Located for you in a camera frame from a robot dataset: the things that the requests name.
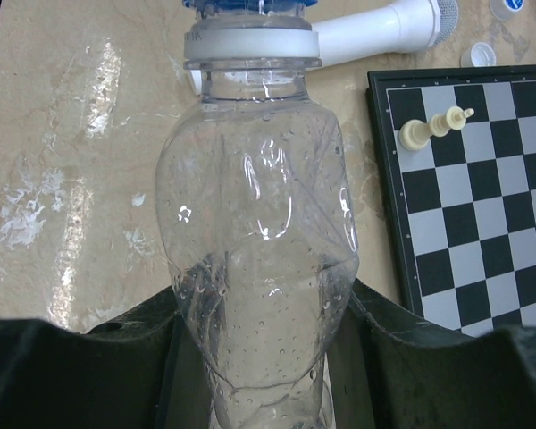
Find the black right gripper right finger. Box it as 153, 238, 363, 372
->
330, 281, 536, 428

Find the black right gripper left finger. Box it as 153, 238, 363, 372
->
0, 285, 184, 429

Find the clear bottle without label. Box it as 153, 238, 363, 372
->
155, 10, 359, 428

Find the blue cap of clear bottle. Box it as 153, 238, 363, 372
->
182, 0, 318, 18

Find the white upturned bottle cap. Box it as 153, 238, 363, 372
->
460, 42, 497, 68

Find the blue Pepsi bottle cap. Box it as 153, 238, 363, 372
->
489, 0, 532, 22

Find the black and silver chessboard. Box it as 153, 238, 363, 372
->
366, 65, 536, 336

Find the cream chess piece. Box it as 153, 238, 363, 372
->
398, 106, 474, 151

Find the white toy microphone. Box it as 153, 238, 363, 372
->
312, 0, 459, 67

